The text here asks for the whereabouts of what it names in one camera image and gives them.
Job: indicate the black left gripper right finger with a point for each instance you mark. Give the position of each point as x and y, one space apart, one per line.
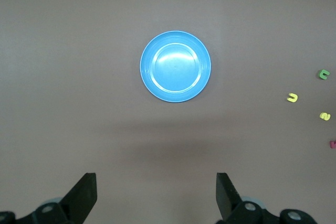
231 205

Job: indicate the yellow foam number 2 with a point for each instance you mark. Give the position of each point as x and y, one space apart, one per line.
325 116

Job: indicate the dark red foam letter E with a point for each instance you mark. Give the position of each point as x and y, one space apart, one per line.
333 144

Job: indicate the blue plastic plate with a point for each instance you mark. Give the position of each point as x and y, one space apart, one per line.
175 66

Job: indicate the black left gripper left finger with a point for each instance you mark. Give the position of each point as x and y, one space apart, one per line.
78 203

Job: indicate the brown table cover mat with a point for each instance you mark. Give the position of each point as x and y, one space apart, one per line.
78 51

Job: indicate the green foam letter U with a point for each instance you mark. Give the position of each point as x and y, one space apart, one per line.
320 75

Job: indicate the yellow foam letter U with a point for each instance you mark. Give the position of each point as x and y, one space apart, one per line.
291 99

